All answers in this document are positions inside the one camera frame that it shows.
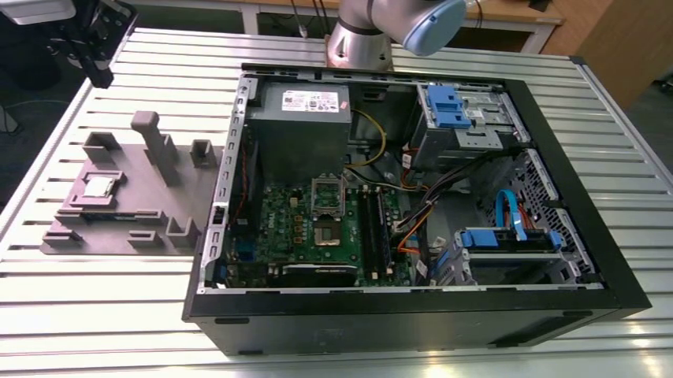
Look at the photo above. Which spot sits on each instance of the hard disk in blue carrier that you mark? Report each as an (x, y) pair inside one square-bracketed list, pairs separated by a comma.
[(486, 238)]

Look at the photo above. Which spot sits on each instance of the CPU with silver top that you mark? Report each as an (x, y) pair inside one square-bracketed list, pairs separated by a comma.
[(100, 187)]

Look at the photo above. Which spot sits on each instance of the large blue drive clip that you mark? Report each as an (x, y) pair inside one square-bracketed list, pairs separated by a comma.
[(443, 96)]

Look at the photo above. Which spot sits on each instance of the silver drive cage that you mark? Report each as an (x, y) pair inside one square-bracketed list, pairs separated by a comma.
[(472, 143)]

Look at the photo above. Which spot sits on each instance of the black PC case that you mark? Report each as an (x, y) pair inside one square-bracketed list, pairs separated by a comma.
[(367, 315)]

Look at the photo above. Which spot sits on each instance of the small blue drive clip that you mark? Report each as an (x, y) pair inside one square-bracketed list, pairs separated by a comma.
[(452, 119)]

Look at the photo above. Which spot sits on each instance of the black graphics card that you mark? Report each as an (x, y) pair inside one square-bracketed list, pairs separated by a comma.
[(315, 273)]

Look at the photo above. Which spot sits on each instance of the grey power supply unit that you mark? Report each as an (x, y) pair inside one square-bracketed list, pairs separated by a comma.
[(299, 138)]

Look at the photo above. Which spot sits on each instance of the blue expansion slot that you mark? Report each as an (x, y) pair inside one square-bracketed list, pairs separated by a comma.
[(245, 249)]

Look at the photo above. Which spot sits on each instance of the green motherboard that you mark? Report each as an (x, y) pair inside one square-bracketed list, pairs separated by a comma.
[(283, 236)]

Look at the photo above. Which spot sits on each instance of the RAM stick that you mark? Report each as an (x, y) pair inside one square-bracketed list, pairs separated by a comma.
[(112, 216)]

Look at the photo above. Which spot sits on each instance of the white framed desk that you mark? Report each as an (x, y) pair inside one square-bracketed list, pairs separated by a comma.
[(249, 21)]

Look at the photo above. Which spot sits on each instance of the wooden desk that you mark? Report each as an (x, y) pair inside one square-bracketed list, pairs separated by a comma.
[(524, 16)]

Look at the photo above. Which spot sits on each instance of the wooden cabinet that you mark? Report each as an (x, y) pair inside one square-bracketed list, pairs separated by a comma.
[(619, 39)]

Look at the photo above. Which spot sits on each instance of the CPU socket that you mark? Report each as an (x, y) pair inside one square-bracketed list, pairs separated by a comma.
[(327, 234)]

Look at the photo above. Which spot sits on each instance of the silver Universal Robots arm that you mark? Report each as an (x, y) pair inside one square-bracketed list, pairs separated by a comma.
[(361, 51)]

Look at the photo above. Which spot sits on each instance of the silver disk bay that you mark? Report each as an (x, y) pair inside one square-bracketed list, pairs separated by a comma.
[(524, 260)]

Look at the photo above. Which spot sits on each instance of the grey plastic parts rack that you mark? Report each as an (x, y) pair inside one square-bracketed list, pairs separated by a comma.
[(136, 189)]

